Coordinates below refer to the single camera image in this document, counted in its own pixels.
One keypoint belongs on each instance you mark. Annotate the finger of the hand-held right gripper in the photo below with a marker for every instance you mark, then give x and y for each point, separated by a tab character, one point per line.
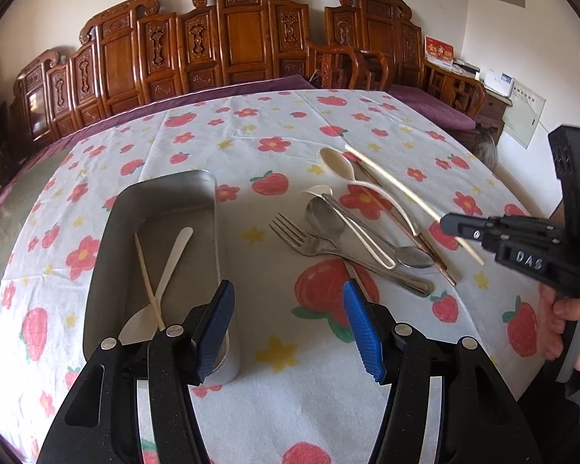
464	229

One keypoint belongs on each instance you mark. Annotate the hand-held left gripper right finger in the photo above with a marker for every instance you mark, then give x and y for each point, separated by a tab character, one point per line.
362	333

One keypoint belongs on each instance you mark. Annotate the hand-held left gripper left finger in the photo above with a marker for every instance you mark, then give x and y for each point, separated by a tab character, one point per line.
217	328

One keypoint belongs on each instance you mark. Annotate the brown wooden chopstick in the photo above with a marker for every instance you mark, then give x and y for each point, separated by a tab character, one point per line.
452	276
443	267

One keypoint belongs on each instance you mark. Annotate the cream chopstick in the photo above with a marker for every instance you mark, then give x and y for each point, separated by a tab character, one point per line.
396	179
145	270

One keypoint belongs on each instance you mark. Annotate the metal fork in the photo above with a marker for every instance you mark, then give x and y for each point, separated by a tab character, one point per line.
290	234

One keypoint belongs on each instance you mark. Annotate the metal tray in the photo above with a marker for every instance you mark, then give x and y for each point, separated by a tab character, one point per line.
188	212

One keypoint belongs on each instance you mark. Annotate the cream plastic spoon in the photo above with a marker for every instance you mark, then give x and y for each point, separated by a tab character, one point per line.
140	321
314	190
336	162

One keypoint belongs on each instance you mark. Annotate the person's right hand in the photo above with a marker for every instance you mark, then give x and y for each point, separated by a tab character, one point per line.
551	324

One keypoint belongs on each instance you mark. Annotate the metal spoon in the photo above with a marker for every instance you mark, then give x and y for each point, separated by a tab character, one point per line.
413	257
324	220

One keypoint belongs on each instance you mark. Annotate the strawberry flower print tablecloth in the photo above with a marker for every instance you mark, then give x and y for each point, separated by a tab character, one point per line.
280	377

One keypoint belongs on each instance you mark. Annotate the grey fuzzy object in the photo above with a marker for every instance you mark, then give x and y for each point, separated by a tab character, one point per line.
486	150

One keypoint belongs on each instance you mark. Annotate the slim metal utensil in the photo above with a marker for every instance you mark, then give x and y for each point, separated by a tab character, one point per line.
367	244

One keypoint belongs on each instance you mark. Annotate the wooden side table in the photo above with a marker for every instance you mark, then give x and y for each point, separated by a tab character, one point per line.
492	111

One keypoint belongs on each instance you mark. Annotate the small purple seat cushion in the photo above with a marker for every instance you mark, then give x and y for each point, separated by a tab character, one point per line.
430	104

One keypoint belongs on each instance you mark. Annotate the white and blue box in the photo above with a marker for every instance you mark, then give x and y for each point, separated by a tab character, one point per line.
499	83

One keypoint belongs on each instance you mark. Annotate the stack of papers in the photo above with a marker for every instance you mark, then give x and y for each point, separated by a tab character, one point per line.
466	66

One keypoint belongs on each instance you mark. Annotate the red desk calendar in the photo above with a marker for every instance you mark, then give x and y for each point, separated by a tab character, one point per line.
439	51

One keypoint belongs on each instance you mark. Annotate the carved wooden armchair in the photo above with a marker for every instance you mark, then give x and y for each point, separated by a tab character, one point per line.
382	34

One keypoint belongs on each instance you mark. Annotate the carved wooden sofa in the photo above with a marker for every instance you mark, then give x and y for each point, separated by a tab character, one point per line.
241	34

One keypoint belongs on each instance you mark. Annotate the pale wall poster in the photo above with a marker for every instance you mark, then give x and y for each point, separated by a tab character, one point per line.
524	113

